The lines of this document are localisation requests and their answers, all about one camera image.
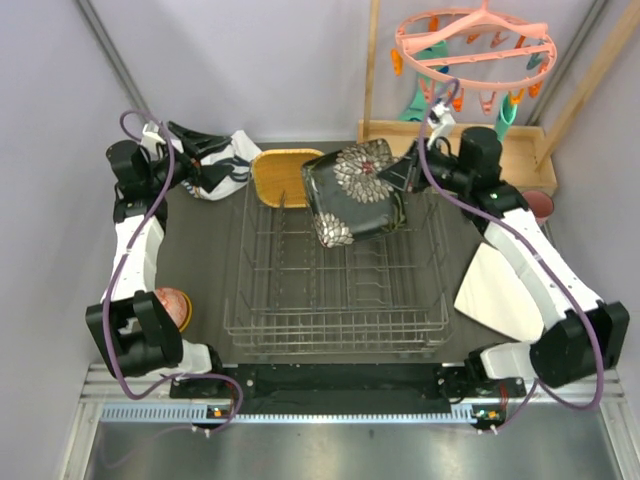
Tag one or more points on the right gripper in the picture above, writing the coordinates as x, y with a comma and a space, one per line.
399, 173

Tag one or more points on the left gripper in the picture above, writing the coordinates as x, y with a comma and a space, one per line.
196, 143

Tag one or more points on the black floral square plate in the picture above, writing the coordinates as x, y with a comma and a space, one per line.
348, 201

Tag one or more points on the yellow woven-pattern plate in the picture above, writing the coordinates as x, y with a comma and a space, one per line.
278, 179

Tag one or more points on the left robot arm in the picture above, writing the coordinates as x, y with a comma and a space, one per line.
132, 329

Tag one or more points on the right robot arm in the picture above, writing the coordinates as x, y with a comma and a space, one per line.
582, 335

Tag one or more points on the white printed cloth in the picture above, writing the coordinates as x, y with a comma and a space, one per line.
234, 160

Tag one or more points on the teal patterned sock back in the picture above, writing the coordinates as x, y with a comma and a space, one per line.
414, 112

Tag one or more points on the teal patterned sock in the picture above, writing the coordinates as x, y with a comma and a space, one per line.
414, 112
505, 118

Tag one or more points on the teal patterned sock front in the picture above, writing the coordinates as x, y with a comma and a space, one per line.
505, 118

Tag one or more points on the pink ceramic mug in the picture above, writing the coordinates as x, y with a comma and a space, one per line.
541, 205

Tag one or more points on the red patterned bowl yellow rim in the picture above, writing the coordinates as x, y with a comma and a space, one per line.
178, 305

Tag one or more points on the white square plate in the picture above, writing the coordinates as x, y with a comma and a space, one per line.
492, 295

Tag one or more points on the pink round clothes hanger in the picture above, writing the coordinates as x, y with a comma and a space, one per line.
495, 55

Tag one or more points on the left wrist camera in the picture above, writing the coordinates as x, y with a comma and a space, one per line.
151, 137

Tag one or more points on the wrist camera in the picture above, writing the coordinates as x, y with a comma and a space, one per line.
440, 121
151, 137

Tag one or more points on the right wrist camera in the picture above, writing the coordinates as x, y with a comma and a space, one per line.
440, 121

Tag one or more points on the grey wire dish rack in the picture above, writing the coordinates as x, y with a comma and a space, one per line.
384, 295

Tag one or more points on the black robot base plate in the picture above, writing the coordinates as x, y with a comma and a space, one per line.
360, 389

